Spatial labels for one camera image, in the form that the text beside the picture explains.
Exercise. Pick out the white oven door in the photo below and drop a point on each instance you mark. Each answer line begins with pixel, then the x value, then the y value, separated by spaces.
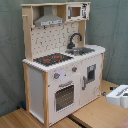
pixel 63 99

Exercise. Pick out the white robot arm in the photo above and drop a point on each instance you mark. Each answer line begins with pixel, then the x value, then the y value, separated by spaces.
pixel 119 96

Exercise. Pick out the wooden toy kitchen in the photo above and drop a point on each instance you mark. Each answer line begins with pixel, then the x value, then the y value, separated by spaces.
pixel 46 40

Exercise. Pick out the left red oven knob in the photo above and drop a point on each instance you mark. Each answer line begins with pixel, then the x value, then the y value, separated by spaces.
pixel 56 75

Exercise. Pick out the black stovetop red burners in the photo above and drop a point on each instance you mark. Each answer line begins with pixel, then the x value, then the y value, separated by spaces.
pixel 52 59

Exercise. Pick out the grey toy sink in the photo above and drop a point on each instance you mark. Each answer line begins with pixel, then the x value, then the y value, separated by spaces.
pixel 79 51

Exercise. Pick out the black toy faucet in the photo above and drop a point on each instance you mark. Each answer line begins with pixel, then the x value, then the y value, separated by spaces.
pixel 73 40

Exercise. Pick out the white dishwasher cabinet door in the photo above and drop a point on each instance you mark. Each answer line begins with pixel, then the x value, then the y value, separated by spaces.
pixel 90 79

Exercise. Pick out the grey range hood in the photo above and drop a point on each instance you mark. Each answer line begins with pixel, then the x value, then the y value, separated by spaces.
pixel 48 18

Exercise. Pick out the toy microwave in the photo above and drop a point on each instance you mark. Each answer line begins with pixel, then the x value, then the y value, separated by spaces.
pixel 78 11

